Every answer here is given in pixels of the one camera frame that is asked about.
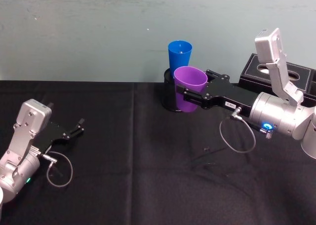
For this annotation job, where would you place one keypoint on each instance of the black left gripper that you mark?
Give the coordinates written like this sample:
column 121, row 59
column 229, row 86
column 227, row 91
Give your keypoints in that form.
column 53, row 135

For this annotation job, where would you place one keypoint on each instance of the black box with oval openings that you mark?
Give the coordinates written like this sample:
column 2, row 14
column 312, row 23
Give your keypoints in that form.
column 254, row 73

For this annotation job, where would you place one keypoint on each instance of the black round cup holder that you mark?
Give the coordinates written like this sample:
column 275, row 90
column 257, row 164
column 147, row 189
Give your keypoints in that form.
column 169, row 96

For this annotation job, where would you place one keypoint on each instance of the black table cloth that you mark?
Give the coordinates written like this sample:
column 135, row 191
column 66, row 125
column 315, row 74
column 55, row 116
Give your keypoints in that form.
column 128, row 175

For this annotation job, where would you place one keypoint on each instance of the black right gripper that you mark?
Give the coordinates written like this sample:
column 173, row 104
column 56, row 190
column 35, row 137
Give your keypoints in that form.
column 232, row 95

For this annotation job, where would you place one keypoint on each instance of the blue plastic cup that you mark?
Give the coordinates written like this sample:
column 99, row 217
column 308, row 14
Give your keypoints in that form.
column 179, row 57

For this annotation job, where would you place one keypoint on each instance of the purple plastic cup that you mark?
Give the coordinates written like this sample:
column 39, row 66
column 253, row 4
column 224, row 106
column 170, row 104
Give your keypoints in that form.
column 188, row 80

